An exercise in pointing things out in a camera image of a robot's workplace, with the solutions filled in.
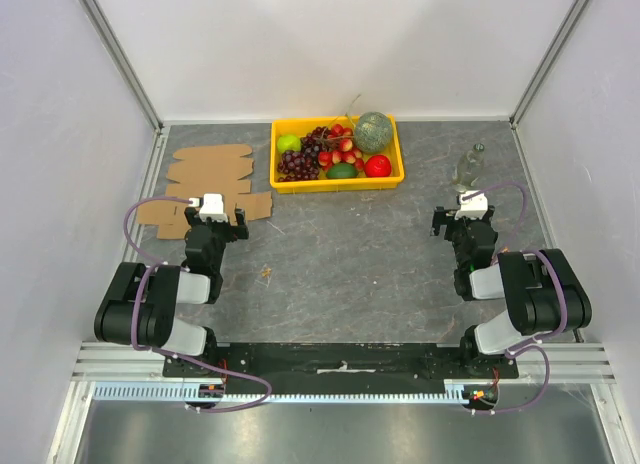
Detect red cherry bunch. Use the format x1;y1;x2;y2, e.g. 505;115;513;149
316;124;364;173

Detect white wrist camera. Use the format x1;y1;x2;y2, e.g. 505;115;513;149
454;190;489;220
198;193;228;222

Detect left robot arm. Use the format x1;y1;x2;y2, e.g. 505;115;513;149
94;207;249;377

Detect small clear snack wrapper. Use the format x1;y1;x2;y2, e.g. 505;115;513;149
258;265;272;286

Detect clear glass bottle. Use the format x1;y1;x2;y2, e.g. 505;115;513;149
452;143;485;193

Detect red tomato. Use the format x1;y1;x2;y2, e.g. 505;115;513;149
364;155;393;178

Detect brown cardboard box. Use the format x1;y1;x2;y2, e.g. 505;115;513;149
137;144;273;240

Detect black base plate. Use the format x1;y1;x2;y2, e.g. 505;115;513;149
162;340;521;385

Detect dark purple grape bunch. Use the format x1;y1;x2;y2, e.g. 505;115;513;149
276;151;320;182

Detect grey slotted cable duct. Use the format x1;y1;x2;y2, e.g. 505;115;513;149
92;380;496;401

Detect green avocado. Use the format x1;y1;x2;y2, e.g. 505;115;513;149
325;163;359;179

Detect green apple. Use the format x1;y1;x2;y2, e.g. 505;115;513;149
276;134;302;154

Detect yellow plastic tray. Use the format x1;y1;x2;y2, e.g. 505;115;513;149
269;114;405;194

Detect green netted melon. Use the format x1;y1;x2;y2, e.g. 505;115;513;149
354;111;393;154

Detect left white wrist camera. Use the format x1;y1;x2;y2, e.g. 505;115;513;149
198;193;228;222

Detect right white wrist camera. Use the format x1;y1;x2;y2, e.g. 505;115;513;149
454;190;489;220

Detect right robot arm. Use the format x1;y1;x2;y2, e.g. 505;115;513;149
431;206;592;378

